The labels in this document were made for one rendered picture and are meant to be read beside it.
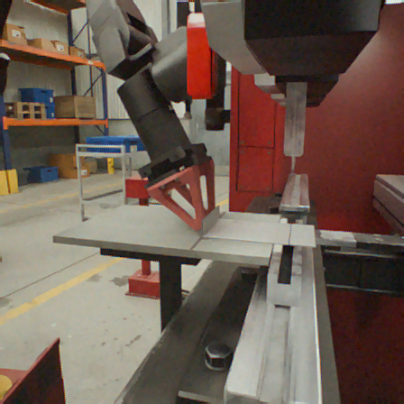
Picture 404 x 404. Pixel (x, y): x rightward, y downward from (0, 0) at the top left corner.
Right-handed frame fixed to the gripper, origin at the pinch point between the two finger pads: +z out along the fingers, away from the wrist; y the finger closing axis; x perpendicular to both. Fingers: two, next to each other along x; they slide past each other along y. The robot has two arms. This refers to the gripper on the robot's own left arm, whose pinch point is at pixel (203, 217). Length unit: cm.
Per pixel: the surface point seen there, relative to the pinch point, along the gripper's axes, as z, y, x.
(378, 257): 29, 42, -18
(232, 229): 2.8, -0.7, -3.0
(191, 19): -15.7, -16.2, -12.3
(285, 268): 7.2, -8.8, -8.8
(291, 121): -5.9, -4.7, -15.3
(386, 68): -11, 85, -45
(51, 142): -240, 646, 493
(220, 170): -8, 727, 187
